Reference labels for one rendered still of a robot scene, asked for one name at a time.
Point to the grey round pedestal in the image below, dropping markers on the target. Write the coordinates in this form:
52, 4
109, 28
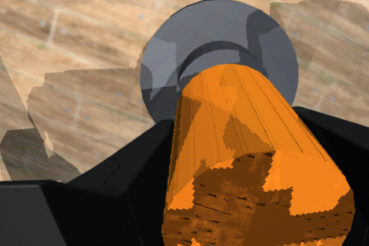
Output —
209, 33

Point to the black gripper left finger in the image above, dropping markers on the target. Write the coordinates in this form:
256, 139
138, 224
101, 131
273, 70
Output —
120, 202

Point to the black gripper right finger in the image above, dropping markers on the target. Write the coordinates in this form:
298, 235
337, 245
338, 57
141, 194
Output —
347, 143

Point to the orange knob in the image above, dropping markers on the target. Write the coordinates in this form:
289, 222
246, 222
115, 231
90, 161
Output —
244, 169

